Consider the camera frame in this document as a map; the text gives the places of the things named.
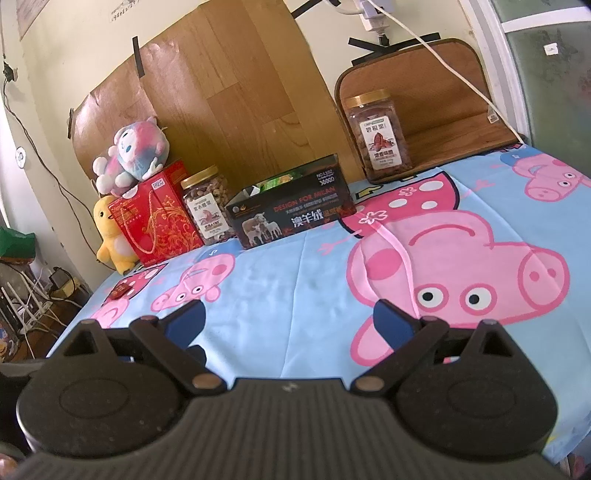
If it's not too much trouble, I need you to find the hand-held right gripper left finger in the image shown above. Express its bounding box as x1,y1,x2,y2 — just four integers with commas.
46,300,227,395

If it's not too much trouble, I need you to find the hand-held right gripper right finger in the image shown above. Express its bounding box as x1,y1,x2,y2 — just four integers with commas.
351,299,541,395

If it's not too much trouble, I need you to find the black printed cardboard box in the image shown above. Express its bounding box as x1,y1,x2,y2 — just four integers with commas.
225,154,357,251

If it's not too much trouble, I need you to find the blue pig printed blanket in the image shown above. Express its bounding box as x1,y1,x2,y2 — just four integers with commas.
48,143,591,467

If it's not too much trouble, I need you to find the large nut jar gold lid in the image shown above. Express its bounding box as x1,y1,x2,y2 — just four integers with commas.
180,165,236,246

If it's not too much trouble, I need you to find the yellow plush toy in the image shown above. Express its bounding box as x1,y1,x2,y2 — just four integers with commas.
93,195,139,276

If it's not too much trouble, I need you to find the white router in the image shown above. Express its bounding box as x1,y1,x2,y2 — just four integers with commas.
0,272,51,333

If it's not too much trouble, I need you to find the green snack packet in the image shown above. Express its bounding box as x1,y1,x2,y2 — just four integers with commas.
252,171,315,195

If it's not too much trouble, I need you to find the pink blue plush toy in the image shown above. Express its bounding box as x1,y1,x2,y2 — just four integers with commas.
92,116,171,197

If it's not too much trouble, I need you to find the tall nut jar gold lid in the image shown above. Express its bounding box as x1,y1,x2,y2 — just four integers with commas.
345,89,414,182

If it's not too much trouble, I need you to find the green cloth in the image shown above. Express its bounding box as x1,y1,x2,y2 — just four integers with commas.
0,226,37,260

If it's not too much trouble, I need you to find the black tape strip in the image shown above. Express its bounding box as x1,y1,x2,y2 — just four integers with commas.
131,36,146,79

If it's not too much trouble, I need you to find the black tape cross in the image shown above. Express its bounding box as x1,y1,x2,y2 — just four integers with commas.
348,33,444,66

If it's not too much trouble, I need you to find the white power adaptor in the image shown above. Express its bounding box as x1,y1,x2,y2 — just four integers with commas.
353,0,398,33

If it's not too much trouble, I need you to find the red gift box rope handle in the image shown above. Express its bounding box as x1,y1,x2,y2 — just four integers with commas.
108,159,205,267

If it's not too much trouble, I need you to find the wooden wall board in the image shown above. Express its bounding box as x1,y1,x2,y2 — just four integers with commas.
69,0,365,195

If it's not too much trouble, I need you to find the black wall cable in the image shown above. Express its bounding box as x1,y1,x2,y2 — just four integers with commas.
0,60,100,245

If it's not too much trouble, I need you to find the white cable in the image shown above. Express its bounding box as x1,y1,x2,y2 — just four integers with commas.
369,0,527,139

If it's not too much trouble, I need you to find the white window frame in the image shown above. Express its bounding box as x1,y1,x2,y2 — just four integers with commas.
459,0,532,144

